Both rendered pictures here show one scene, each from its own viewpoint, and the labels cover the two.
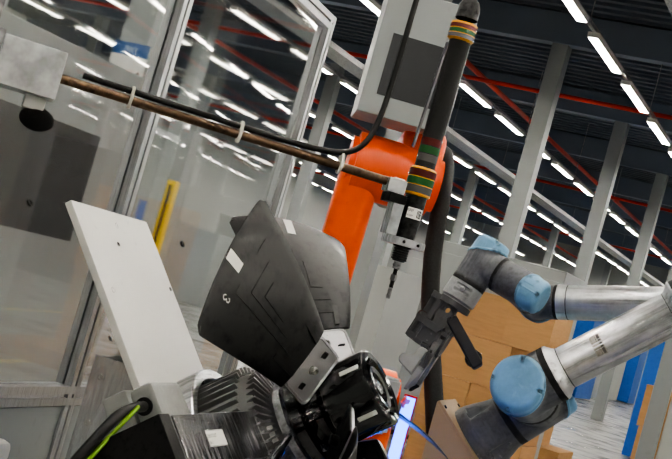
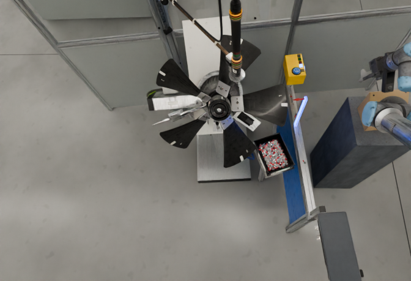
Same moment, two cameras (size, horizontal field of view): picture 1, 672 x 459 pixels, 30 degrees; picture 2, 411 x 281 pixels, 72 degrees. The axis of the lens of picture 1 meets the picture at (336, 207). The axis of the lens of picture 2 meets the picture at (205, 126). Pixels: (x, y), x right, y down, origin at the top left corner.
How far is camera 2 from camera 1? 2.20 m
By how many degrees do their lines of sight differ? 90
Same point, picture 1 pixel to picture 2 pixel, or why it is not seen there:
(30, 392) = (268, 25)
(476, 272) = (396, 58)
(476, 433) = not seen: hidden behind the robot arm
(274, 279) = (177, 78)
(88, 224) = (188, 27)
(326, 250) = (246, 55)
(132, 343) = (192, 62)
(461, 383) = not seen: outside the picture
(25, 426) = (271, 31)
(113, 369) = not seen: hidden behind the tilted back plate
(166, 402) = (166, 90)
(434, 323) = (377, 66)
